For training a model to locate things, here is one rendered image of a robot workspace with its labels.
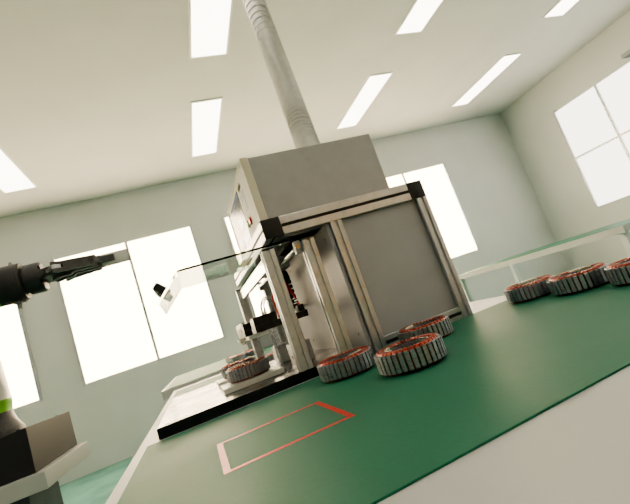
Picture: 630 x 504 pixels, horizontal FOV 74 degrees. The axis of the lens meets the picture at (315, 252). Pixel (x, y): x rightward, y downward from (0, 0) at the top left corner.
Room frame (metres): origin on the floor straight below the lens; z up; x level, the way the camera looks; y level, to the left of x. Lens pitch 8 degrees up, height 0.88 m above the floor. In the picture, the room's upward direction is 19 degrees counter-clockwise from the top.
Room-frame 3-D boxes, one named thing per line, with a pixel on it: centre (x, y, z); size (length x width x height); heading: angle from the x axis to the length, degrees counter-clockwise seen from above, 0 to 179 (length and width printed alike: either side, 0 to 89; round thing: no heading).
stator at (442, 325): (0.89, -0.16, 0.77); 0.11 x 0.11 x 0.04
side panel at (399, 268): (1.03, -0.18, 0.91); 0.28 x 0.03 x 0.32; 109
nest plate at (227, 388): (1.09, 0.26, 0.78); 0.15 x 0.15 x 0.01; 19
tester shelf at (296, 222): (1.31, 0.00, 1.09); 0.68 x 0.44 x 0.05; 19
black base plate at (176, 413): (1.21, 0.29, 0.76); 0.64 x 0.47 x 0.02; 19
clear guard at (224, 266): (1.03, 0.23, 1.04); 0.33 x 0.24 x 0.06; 109
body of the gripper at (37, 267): (0.99, 0.64, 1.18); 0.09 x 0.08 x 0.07; 109
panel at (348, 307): (1.29, 0.06, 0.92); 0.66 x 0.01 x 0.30; 19
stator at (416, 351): (0.68, -0.09, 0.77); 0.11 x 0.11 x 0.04
